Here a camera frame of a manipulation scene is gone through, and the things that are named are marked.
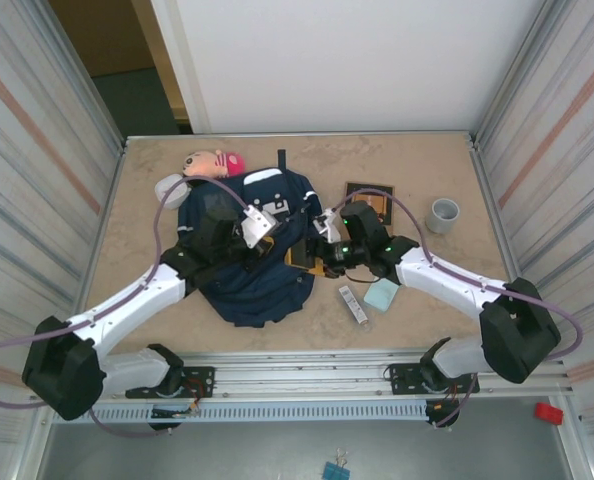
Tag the brown black notebook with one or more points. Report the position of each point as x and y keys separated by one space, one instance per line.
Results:
x=377 y=192

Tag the navy blue student backpack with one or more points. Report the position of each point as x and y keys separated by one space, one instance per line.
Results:
x=257 y=300

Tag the white glue stick tube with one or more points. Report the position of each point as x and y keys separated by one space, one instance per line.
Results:
x=354 y=305

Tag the light blue sticky pad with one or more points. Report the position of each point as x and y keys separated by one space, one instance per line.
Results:
x=381 y=296

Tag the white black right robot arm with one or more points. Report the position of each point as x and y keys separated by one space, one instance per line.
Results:
x=442 y=275

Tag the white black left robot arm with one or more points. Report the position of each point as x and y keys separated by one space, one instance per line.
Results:
x=127 y=300

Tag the small white square container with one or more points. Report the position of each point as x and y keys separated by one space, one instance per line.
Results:
x=167 y=187

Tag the pink plush doll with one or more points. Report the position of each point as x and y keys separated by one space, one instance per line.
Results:
x=212 y=162

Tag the grey cup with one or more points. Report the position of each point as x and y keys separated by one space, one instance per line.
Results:
x=442 y=217

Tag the blue binder clip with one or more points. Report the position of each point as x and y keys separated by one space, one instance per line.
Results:
x=330 y=471
x=343 y=472

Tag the ribbed translucent side panel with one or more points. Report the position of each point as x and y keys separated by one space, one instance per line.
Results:
x=27 y=150
x=567 y=150

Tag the tan wooden door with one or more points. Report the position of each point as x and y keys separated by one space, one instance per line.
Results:
x=102 y=35

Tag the red plastic block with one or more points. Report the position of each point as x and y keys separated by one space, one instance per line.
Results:
x=548 y=414

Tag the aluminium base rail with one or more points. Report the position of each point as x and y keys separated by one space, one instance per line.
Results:
x=302 y=372

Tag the aluminium frame bar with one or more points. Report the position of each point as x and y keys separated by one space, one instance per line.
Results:
x=302 y=134

